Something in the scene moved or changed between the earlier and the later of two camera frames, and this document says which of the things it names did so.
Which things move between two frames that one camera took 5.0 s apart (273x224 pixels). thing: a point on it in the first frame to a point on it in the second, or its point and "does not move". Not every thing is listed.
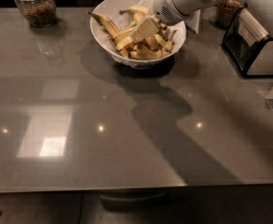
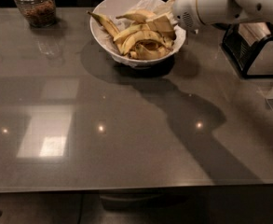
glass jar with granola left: x=38 y=5 does not move
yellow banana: x=125 y=42 to x=135 y=29
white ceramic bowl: x=112 y=7 does not move
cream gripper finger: x=146 y=29 to x=162 y=23
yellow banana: x=106 y=23 does not move
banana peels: x=136 y=9 to x=134 y=17
